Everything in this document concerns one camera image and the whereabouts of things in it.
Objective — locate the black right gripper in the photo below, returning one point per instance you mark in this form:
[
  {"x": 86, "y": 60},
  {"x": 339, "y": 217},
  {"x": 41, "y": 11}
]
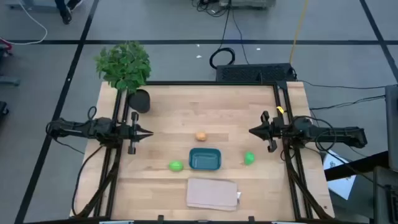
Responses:
[{"x": 273, "y": 130}]

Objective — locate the grey flat stand base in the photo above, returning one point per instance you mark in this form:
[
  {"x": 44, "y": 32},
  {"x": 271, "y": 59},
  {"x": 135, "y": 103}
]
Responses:
[{"x": 34, "y": 4}]

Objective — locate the folded beige towel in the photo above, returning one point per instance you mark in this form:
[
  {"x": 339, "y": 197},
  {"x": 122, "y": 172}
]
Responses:
[{"x": 211, "y": 194}]

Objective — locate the red floor object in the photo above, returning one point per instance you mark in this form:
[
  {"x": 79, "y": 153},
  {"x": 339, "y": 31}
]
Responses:
[{"x": 6, "y": 45}]

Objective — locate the yellow-green toy fruit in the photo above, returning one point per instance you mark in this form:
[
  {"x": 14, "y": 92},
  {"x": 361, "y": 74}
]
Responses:
[{"x": 176, "y": 166}]

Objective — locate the white paper sheet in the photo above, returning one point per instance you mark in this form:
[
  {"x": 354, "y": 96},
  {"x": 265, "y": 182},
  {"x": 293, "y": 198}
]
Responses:
[{"x": 342, "y": 186}]

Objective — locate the person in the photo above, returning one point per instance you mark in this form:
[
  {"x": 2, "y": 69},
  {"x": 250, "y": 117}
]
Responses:
[{"x": 66, "y": 15}]

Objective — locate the yellow tag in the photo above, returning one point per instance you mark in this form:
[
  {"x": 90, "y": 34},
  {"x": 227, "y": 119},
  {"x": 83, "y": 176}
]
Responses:
[{"x": 280, "y": 109}]

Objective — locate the black floor object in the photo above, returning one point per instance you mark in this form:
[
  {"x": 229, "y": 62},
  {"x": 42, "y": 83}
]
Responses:
[{"x": 3, "y": 109}]

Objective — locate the grey furniture piece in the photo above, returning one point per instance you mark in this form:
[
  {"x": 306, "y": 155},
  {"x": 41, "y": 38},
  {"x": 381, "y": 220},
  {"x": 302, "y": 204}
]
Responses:
[{"x": 385, "y": 199}]

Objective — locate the green leafy plant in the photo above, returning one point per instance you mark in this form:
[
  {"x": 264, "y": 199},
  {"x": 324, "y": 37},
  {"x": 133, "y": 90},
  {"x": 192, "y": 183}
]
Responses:
[{"x": 124, "y": 65}]

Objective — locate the grey stand foot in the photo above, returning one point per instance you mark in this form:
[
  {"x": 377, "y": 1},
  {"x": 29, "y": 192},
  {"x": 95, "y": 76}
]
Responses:
[{"x": 9, "y": 81}]

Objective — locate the black beam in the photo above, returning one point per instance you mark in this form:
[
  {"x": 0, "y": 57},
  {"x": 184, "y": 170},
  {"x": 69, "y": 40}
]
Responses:
[{"x": 357, "y": 165}]

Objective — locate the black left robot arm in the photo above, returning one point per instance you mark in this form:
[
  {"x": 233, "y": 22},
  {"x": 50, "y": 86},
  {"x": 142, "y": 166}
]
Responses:
[{"x": 77, "y": 128}]

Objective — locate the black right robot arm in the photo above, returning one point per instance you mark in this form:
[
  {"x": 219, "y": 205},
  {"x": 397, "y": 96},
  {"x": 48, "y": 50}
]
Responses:
[{"x": 335, "y": 134}]

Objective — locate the black perforated computer case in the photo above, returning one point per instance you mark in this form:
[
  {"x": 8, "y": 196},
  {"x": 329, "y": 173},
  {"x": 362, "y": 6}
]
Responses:
[{"x": 248, "y": 73}]

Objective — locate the orange toy produce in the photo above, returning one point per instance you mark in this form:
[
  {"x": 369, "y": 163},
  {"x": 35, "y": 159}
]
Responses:
[{"x": 201, "y": 136}]

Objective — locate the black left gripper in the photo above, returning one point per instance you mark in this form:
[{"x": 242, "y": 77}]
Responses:
[{"x": 133, "y": 146}]

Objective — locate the grey equipment box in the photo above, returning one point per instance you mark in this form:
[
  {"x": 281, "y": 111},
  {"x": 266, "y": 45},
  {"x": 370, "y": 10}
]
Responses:
[{"x": 248, "y": 3}]

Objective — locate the teal plastic container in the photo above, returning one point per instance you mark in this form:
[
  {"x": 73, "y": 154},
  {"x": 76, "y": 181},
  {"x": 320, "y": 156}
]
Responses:
[{"x": 205, "y": 159}]

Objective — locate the black table clamp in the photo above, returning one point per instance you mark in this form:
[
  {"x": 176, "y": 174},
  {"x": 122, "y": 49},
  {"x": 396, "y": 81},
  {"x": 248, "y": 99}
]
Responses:
[
  {"x": 251, "y": 218},
  {"x": 160, "y": 218}
]

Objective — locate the green toy fruit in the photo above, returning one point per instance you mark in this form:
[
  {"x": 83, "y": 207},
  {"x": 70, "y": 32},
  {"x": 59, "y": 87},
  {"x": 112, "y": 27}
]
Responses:
[{"x": 249, "y": 158}]

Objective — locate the black plant pot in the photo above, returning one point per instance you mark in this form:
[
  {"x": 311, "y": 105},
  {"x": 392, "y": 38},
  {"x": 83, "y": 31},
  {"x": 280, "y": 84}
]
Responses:
[{"x": 140, "y": 102}]

